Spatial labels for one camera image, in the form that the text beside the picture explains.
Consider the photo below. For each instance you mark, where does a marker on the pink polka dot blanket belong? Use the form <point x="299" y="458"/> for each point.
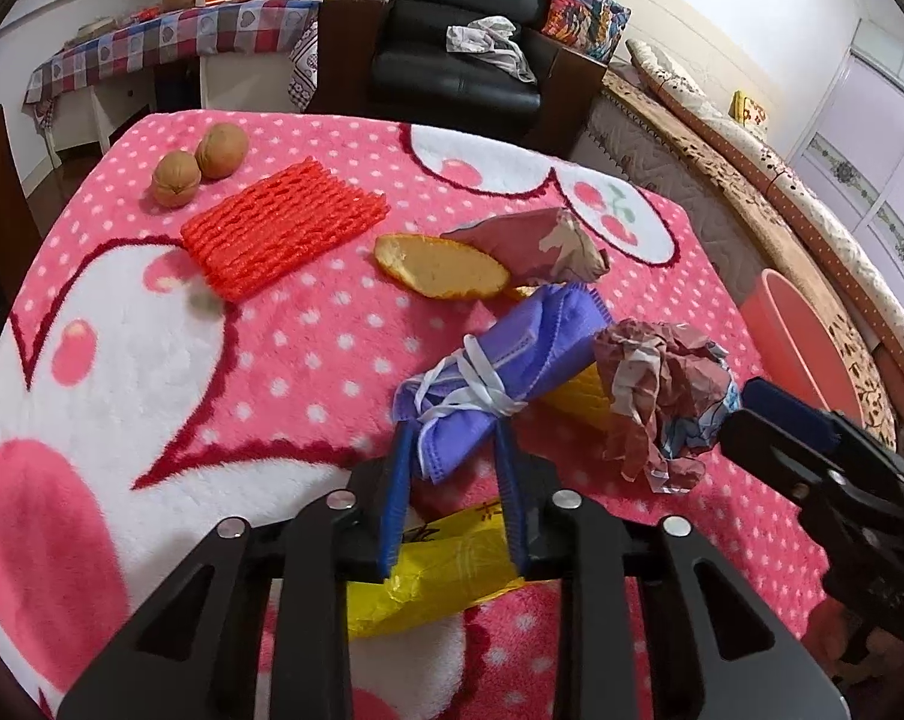
<point x="197" y="390"/>

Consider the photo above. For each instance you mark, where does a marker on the pink plastic bucket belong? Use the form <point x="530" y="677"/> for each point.
<point x="790" y="337"/>

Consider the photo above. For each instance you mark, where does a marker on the blue face mask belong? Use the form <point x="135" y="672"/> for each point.
<point x="527" y="345"/>

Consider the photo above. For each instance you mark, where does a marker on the dark wooden side table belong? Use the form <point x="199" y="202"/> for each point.
<point x="2" y="187"/>

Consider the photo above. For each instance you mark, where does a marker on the grey white clothes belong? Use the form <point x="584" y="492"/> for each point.
<point x="489" y="45"/>

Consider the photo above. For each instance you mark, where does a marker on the white wardrobe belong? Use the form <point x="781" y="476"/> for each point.
<point x="872" y="127"/>

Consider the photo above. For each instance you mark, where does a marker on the bed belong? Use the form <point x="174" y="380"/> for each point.
<point x="647" y="142"/>

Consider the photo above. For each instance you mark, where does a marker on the patterned white cloth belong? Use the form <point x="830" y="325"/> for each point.
<point x="303" y="60"/>

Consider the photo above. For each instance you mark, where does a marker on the yellow plastic bag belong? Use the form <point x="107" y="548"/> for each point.
<point x="437" y="577"/>

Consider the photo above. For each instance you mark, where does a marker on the cream bed headboard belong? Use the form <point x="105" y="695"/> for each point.
<point x="684" y="22"/>

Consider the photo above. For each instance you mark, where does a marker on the printed paper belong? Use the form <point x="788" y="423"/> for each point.
<point x="662" y="390"/>

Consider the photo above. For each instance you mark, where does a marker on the black leather armchair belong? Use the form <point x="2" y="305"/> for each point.
<point x="452" y="82"/>

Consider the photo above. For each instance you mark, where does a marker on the checked heart tablecloth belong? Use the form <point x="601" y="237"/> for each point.
<point x="159" y="30"/>

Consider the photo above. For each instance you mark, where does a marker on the red foam net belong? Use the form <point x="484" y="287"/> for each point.
<point x="279" y="232"/>

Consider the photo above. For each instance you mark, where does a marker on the yellow floral pillow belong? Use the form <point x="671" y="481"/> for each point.
<point x="748" y="109"/>

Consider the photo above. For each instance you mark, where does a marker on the walnut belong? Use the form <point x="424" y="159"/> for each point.
<point x="222" y="151"/>
<point x="176" y="178"/>

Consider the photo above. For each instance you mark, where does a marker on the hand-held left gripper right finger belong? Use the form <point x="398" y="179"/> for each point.
<point x="513" y="502"/>

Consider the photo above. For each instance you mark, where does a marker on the colourful patterned cushion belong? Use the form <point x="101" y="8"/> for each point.
<point x="587" y="15"/>

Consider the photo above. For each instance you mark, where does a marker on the crumpled red-brown paper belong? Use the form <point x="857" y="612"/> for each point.
<point x="527" y="244"/>

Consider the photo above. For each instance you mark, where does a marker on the white orange floral quilt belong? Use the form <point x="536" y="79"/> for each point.
<point x="835" y="240"/>

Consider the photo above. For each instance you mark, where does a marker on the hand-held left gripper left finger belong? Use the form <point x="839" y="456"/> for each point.
<point x="393" y="499"/>

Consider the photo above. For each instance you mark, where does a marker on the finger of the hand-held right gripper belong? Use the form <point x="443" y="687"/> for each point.
<point x="790" y="409"/>
<point x="775" y="457"/>

